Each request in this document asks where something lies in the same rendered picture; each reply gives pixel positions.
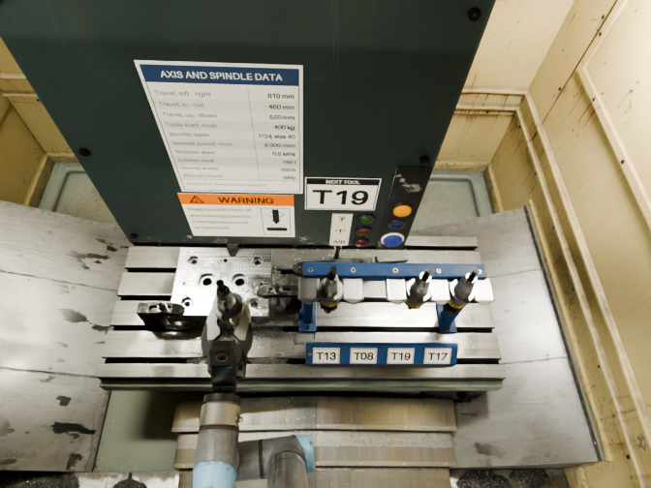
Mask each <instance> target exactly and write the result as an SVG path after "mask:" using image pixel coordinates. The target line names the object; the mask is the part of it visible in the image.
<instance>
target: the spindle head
mask: <svg viewBox="0 0 651 488"><path fill-rule="evenodd" d="M495 2H496V0H0V38H1V39H2V41H3V42H4V44H5V45H6V47H7V49H8V50H9V52H10V53H11V55H12V57H13V58H14V60H15V61H16V63H17V64H18V66H19V67H20V69H21V70H22V72H23V74H24V75H25V77H26V78H27V80H28V82H29V83H30V85H31V86H32V88H33V90H34V91H35V93H36V94H37V96H38V98H39V99H40V101H41V102H42V104H43V105H44V107H45V109H46V111H47V112H48V114H49V116H50V117H51V119H52V120H53V122H54V124H55V125H56V127H57V128H58V130H59V132H60V133H61V135H62V136H63V138H64V139H65V140H66V142H67V143H68V145H69V146H70V148H71V150H72V151H73V153H74V154H75V156H76V158H77V160H78V161H79V163H80V165H81V166H82V168H83V169H84V171H85V172H86V174H87V176H88V177H89V179H90V180H91V182H92V184H93V185H94V187H95V188H96V190H97V192H98V193H99V195H100V196H101V198H102V199H103V201H104V203H105V204H106V206H107V207H108V210H109V211H110V213H111V214H112V216H113V218H114V219H115V221H116V222H117V224H118V225H119V226H120V228H121V229H122V231H123V232H124V234H125V236H126V237H127V239H128V240H129V242H154V243H224V244H295V245H329V238H330V228H331V218H332V214H353V220H352V226H351V232H350V238H349V244H348V245H353V241H354V240H355V239H356V238H358V237H360V236H357V235H356V234H355V229H356V228H358V227H361V226H362V225H360V224H359V223H358V222H357V217H358V216H359V215H361V214H365V213H368V214H372V215H374V216H375V222H374V223H373V224H371V225H368V227H370V228H372V233H371V234H370V235H369V236H365V238H367V239H369V241H370V244H369V245H368V246H376V245H377V241H378V238H379V234H380V230H381V226H382V223H383V219H384V216H385V213H386V209H387V205H388V198H389V195H390V191H391V187H392V183H393V180H394V176H395V173H396V170H397V167H429V168H434V166H435V163H436V160H437V158H438V155H439V152H440V150H441V147H442V144H443V142H444V139H445V136H446V134H447V131H448V128H449V126H450V121H451V119H452V117H453V114H454V111H455V109H456V106H457V103H458V101H459V98H460V95H461V93H462V90H463V87H464V85H465V82H466V79H467V77H468V74H469V72H470V70H471V67H472V64H473V62H474V59H475V56H476V53H477V51H478V48H479V45H480V43H481V38H482V36H483V33H484V30H485V28H486V25H487V22H488V21H489V18H490V15H491V13H492V10H493V7H494V5H495ZM134 60H150V61H182V62H214V63H246V64H277V65H303V194H275V193H223V192H182V190H181V187H180V185H179V182H178V179H177V177H176V174H175V171H174V169H173V166H172V163H171V159H170V156H169V153H168V151H167V148H166V145H165V143H164V141H163V138H162V135H161V133H160V130H159V127H158V125H157V122H156V119H155V116H154V114H153V111H152V108H151V106H150V103H149V101H148V98H147V96H146V93H145V90H144V88H143V85H142V82H141V80H140V75H139V72H138V70H137V67H136V64H135V62H134ZM305 176H325V177H374V178H382V180H381V185H380V189H379V193H378V197H377V201H376V205H375V209H374V210H324V209H305ZM177 193H193V194H245V195H294V237H273V236H206V235H194V234H193V233H192V230H191V228H190V225H189V223H188V220H187V217H186V215H185V212H184V210H183V207H182V204H181V202H180V199H179V197H178V194H177Z"/></svg>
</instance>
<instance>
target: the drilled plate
mask: <svg viewBox="0 0 651 488"><path fill-rule="evenodd" d="M191 255H192V256H191ZM190 256H191V257H190ZM235 256H237V257H236V258H234V256H229V253H228V251H227V248H180V254H179V259H178V264H177V269H176V274H175V280H174V285H173V291H172V296H171V301H170V303H172V302H173V303H179V304H180V305H182V306H183V307H187V309H186V310H184V314H181V315H179V316H169V317H170V319H171V321H206V320H207V317H208V314H209V312H210V309H211V307H212V304H213V303H212V301H213V300H214V299H215V298H214V297H216V290H217V286H216V282H215V280H214V279H216V280H220V279H221V280H223V281H224V285H226V286H228V287H229V289H230V290H231V291H232V293H233V291H235V292H237V293H238V294H239V295H240V296H241V298H242V300H243V302H244V301H247V300H246V299H247V296H248V298H250V297H251V296H252V297H251V298H250V299H249V300H248V301H249V302H247V303H248V304H249V305H248V306H249V309H250V314H251V322H269V319H270V302H271V297H261V296H260V297H259V298H260V300H261V299H263V300H261V302H259V301H260V300H259V299H258V297H257V298H255V297H256V296H255V295H257V293H258V291H259V288H260V287H263V286H267V285H272V268H273V250H272V249H239V248H238V252H237V253H236V255H235ZM199 258H201V259H200V260H199ZM186 259H187V260H188V261H187V260H186ZM198 260H199V262H200V264H197V262H198ZM251 262H253V263H251ZM215 263H216V266H215ZM189 264H191V265H192V266H191V265H189ZM253 264H254V265H253ZM193 265H195V266H193ZM252 265H253V266H252ZM255 265H257V266H255ZM258 266H259V267H258ZM214 267H215V268H214ZM219 267H220V268H219ZM206 270H207V271H208V272H209V273H208V272H207V271H206ZM210 270H211V272H212V274H211V272H210ZM254 270H255V271H254ZM219 271H220V272H219ZM203 272H204V273H205V274H203ZM206 272H207V273H206ZM201 274H202V275H201ZM213 275H215V277H213ZM246 275H247V277H246ZM251 275H252V276H251ZM198 276H199V277H200V278H199V277H198ZM186 277H187V278H186ZM248 277H249V278H248ZM250 277H251V278H250ZM185 278H186V279H185ZM217 278H218V279H217ZM219 278H220V279H219ZM257 280H258V281H257ZM247 281H248V283H247ZM231 282H232V283H231ZM254 282H255V284H254ZM181 283H182V284H181ZM188 283H189V285H187V284H188ZM196 283H197V284H196ZM213 283H215V284H213ZM246 283H247V284H248V285H247V284H246ZM179 284H181V285H179ZM207 284H211V285H210V287H209V286H207V287H206V286H205V285H207ZM239 284H244V285H243V286H245V287H243V286H241V287H238V286H237V285H239ZM257 284H258V285H257ZM183 285H184V286H183ZM185 285H187V286H185ZM199 285H200V287H199ZM212 285H214V286H213V287H212ZM183 287H184V288H183ZM249 287H250V288H249ZM256 287H258V291H257V293H254V291H255V290H256V289H255V288H256ZM204 288H205V289H204ZM254 289H255V290H254ZM244 290H245V291H244ZM182 291H183V292H182ZM181 292H182V293H181ZM188 292H189V293H188ZM187 293H188V295H190V294H191V295H190V296H188V295H187V297H186V296H185V295H186V294H187ZM212 295H213V296H212ZM181 296H182V297H183V296H185V297H183V299H184V300H183V299H181V298H182V297H181ZM197 296H198V297H199V298H197ZM254 296H255V297H254ZM190 297H192V299H194V300H192V299H191V298H190ZM193 297H194V298H193ZM204 299H205V300H204ZM206 299H207V300H206ZM212 299H213V300H212ZM179 300H181V301H180V302H179ZM196 300H197V301H196ZM192 302H194V303H193V304H194V305H193V304H192ZM204 302H206V303H204ZM191 305H192V307H191ZM189 306H190V309H189ZM201 306H202V307H201ZM203 306H204V307H205V308H203ZM257 306H258V307H257ZM253 308H255V309H253Z"/></svg>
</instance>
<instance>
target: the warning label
mask: <svg viewBox="0 0 651 488"><path fill-rule="evenodd" d="M177 194H178V197H179V199H180V202H181V204H182V207H183V210H184V212H185V215H186V217H187V220H188V223H189V225H190V228H191V230H192V233H193V234H194V235H206V236H273V237H295V210H294V195H245V194H193V193H177Z"/></svg>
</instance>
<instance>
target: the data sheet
mask: <svg viewBox="0 0 651 488"><path fill-rule="evenodd" d="M134 62H135V64H136V67H137V70H138V72H139V77H140V80H141V82H142V85H143V88H144V90H145V93H146V96H147V98H148V101H149V103H150V106H151V108H152V111H153V114H154V116H155V119H156V122H157V125H158V127H159V130H160V133H161V135H162V138H163V141H164V143H165V146H166V148H167V151H168V153H169V156H170V160H171V163H172V166H173V169H174V171H175V174H176V177H177V179H178V182H179V185H180V187H181V190H182V192H223V193H275V194H303V65H277V64H246V63H214V62H182V61H150V60H134Z"/></svg>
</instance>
